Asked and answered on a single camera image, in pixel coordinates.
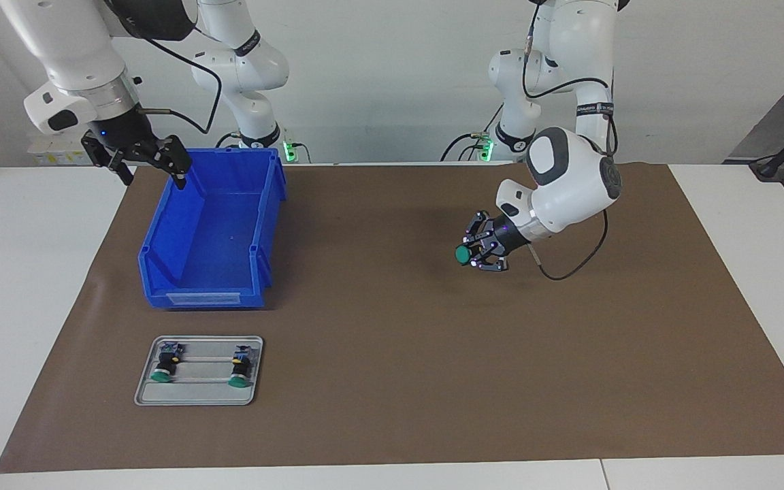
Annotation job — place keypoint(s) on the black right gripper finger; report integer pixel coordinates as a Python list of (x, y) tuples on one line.
[(174, 155), (103, 156)]

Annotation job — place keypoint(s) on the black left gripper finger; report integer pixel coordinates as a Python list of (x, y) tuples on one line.
[(480, 228), (491, 264)]

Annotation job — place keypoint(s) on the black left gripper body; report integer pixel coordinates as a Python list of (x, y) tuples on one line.
[(511, 238)]

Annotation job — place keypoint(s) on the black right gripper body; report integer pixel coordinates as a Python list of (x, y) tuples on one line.
[(126, 133)]

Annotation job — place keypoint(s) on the green push button switch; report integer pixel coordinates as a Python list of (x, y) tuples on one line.
[(463, 254), (166, 361), (242, 364)]

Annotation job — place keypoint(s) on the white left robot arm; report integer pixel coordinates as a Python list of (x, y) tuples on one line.
[(569, 184)]

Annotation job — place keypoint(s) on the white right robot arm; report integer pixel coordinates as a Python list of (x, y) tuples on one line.
[(72, 47)]

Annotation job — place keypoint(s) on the white box with yellow labels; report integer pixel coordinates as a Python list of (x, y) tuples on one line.
[(58, 158)]

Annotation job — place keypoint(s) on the green lit base connector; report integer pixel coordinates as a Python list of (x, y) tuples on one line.
[(486, 150), (289, 151)]

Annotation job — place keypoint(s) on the blue plastic storage bin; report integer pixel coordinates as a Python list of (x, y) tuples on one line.
[(208, 231)]

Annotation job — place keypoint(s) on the brown table mat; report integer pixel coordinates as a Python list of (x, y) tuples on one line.
[(433, 374)]

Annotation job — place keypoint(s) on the grey metal tray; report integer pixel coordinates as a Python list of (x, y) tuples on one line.
[(194, 398)]

